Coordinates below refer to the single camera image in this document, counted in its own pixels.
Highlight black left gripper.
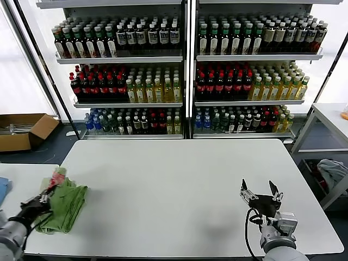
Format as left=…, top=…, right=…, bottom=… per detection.
left=20, top=185, right=59, bottom=221

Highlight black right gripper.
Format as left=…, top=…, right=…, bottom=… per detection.
left=239, top=178, right=284, bottom=218

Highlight green polo shirt red print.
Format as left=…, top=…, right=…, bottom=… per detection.
left=34, top=167, right=89, bottom=234

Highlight blue folded cloth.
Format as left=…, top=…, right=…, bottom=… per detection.
left=0, top=177, right=13, bottom=207

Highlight black storage bin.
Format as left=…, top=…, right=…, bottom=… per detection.
left=299, top=158, right=348, bottom=203

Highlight brown cardboard box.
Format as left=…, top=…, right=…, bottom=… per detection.
left=0, top=113, right=60, bottom=152

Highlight red cloth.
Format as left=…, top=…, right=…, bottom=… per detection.
left=308, top=162, right=331, bottom=192

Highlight clear plastic packing items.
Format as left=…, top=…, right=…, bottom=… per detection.
left=0, top=123, right=38, bottom=136

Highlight grey blue cloth bundle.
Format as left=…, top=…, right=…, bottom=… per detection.
left=316, top=159, right=348, bottom=197

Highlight black slanted pole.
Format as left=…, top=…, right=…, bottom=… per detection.
left=290, top=27, right=348, bottom=149
left=12, top=0, right=82, bottom=140

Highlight grey metal shelf rack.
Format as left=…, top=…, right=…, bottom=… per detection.
left=190, top=0, right=343, bottom=144
left=36, top=0, right=188, bottom=140

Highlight brown tea bottle green label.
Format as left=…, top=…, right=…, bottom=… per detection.
left=83, top=26, right=98, bottom=59
left=94, top=26, right=108, bottom=58
left=53, top=26, right=68, bottom=59
left=198, top=23, right=209, bottom=54
left=105, top=25, right=119, bottom=58
left=232, top=23, right=243, bottom=54
left=72, top=26, right=88, bottom=59
left=252, top=23, right=264, bottom=54
left=220, top=23, right=231, bottom=54
left=62, top=27, right=77, bottom=59
left=243, top=23, right=253, bottom=54
left=209, top=23, right=220, bottom=54

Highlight dark bottle beige label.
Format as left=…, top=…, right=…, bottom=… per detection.
left=263, top=22, right=276, bottom=53
left=274, top=21, right=286, bottom=53

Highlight dark bottle white square label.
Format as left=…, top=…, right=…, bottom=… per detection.
left=170, top=22, right=181, bottom=51
left=126, top=23, right=138, bottom=51
left=295, top=23, right=308, bottom=53
left=159, top=23, right=170, bottom=51
left=306, top=23, right=318, bottom=53
left=285, top=22, right=297, bottom=53
left=315, top=23, right=329, bottom=52
left=116, top=24, right=127, bottom=51
left=135, top=23, right=147, bottom=51
left=148, top=23, right=159, bottom=51

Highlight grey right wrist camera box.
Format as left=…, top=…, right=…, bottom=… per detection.
left=277, top=212, right=298, bottom=237

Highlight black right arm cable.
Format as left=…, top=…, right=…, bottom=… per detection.
left=244, top=207, right=269, bottom=259

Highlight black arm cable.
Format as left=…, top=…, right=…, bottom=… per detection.
left=244, top=207, right=269, bottom=259
left=21, top=210, right=53, bottom=252

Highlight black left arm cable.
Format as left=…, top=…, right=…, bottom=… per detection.
left=21, top=210, right=53, bottom=252

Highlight grey frame side table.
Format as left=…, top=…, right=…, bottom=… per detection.
left=289, top=102, right=348, bottom=210

